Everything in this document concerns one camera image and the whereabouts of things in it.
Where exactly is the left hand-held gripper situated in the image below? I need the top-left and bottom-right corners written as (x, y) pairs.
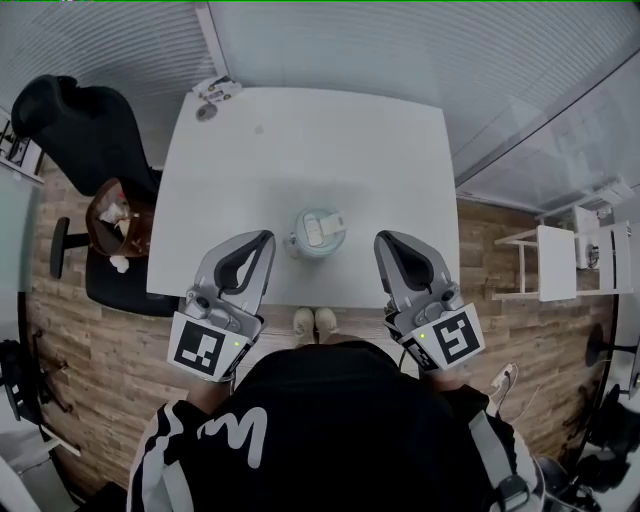
top-left (167, 229), bottom-right (278, 384)

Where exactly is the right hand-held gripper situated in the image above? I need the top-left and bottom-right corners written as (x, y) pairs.
top-left (373, 229), bottom-right (487, 374)

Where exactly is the pale blue bottle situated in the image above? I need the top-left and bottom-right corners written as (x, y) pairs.
top-left (283, 207), bottom-right (349, 263)

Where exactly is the white bottle lid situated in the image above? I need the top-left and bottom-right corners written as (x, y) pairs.
top-left (295, 207), bottom-right (349, 250)

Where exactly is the person's left forearm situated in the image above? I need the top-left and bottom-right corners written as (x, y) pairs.
top-left (188, 374), bottom-right (236, 417)

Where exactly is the person's right forearm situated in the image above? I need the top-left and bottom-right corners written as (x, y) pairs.
top-left (429, 368), bottom-right (476, 396)

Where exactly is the person's left beige shoe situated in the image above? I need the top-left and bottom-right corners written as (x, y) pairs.
top-left (292, 306), bottom-right (316, 349)

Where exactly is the person's beige shoe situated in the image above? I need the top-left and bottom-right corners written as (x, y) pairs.
top-left (292, 306), bottom-right (316, 349)
top-left (314, 306), bottom-right (338, 347)

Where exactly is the person's right beige shoe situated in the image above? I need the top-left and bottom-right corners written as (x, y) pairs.
top-left (314, 306), bottom-right (338, 347)

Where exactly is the brown bag with paper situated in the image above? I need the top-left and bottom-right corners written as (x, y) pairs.
top-left (84, 177), bottom-right (157, 260)

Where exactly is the white power strip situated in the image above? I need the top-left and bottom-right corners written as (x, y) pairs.
top-left (491, 362), bottom-right (520, 392)

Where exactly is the white shelf rack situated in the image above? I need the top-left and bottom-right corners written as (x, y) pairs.
top-left (491, 218), bottom-right (637, 304)

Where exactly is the person's black printed top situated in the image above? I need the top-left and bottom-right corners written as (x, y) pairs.
top-left (127, 339), bottom-right (544, 512)

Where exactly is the white printed box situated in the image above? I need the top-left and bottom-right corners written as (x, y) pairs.
top-left (192, 74), bottom-right (244, 104)

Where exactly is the black office chair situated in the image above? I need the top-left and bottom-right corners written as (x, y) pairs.
top-left (10, 74), bottom-right (182, 319)

